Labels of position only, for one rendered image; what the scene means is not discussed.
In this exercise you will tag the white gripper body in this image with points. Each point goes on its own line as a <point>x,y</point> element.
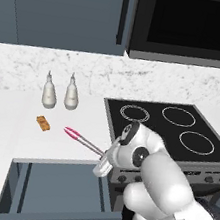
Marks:
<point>103,166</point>

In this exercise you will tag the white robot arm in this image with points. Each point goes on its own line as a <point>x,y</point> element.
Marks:
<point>167,182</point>

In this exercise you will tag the pink-tipped metal tongs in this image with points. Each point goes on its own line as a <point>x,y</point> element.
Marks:
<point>83,140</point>

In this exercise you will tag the blue-grey drawer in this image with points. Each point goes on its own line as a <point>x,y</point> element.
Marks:
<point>65,189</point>

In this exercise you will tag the orange-brown food bar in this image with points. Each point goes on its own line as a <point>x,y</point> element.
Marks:
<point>43,123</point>

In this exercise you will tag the black hob stove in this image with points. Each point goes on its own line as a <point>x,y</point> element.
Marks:
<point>167,125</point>

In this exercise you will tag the wide blue-grey cupboard door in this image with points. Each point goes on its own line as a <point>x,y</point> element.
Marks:
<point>71,11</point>

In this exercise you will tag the black microwave oven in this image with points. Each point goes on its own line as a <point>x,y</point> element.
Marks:
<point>193,28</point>

